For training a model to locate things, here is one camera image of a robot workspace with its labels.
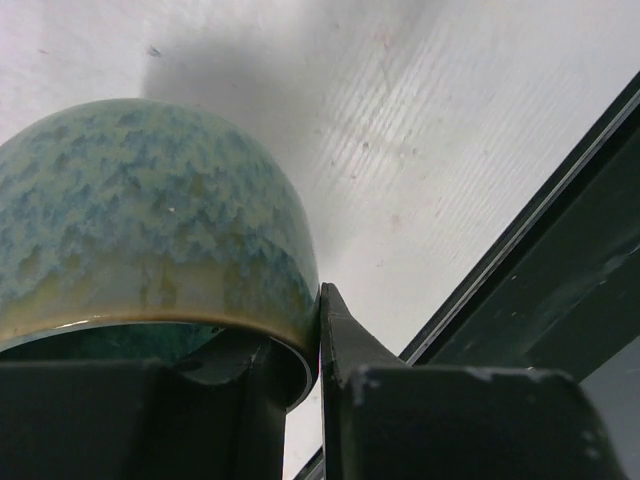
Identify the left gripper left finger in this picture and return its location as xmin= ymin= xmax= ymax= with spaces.
xmin=1 ymin=339 xmax=285 ymax=479

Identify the green glazed mug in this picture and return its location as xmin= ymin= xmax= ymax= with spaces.
xmin=1 ymin=98 xmax=319 ymax=409

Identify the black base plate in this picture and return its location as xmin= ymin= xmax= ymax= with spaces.
xmin=301 ymin=80 xmax=639 ymax=479

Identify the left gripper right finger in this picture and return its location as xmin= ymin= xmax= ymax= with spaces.
xmin=319 ymin=283 xmax=625 ymax=479

